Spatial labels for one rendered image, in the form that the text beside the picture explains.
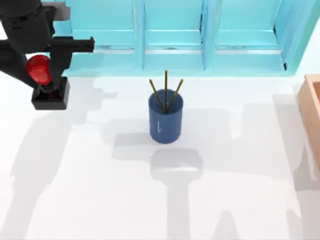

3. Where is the pale grey rounded box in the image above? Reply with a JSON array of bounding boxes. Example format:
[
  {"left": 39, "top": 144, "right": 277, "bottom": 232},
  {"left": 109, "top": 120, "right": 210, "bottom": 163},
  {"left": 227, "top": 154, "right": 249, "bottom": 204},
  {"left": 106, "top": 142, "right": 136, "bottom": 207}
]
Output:
[{"left": 53, "top": 4, "right": 72, "bottom": 23}]

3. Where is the brown pencil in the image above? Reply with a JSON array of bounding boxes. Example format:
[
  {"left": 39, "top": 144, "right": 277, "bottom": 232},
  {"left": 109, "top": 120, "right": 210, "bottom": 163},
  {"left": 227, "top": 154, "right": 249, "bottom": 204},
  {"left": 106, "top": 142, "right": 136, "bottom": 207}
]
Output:
[
  {"left": 148, "top": 78, "right": 165, "bottom": 112},
  {"left": 163, "top": 70, "right": 169, "bottom": 115},
  {"left": 165, "top": 78, "right": 184, "bottom": 112}
]

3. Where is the red trophy with black base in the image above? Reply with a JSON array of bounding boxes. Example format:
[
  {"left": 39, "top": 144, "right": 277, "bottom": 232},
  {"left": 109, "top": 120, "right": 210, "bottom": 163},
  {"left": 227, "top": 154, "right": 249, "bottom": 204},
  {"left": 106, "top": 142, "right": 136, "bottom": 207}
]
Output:
[{"left": 25, "top": 54, "right": 71, "bottom": 111}]

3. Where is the salmon shallow box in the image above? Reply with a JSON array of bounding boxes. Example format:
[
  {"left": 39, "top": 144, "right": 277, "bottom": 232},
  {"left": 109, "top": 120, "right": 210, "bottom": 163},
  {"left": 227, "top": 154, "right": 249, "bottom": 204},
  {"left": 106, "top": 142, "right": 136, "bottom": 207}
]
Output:
[{"left": 296, "top": 73, "right": 320, "bottom": 162}]

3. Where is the dark blue cup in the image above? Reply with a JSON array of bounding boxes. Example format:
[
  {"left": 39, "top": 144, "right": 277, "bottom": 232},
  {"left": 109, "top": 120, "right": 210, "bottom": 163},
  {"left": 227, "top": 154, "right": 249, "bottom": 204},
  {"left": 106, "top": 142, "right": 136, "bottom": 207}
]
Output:
[{"left": 147, "top": 90, "right": 185, "bottom": 146}]

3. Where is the light blue rack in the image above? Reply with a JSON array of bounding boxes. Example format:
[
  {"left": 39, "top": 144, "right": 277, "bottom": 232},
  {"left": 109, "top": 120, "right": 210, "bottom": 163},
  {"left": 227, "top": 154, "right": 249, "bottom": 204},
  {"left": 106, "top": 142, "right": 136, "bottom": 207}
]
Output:
[{"left": 53, "top": 0, "right": 320, "bottom": 77}]

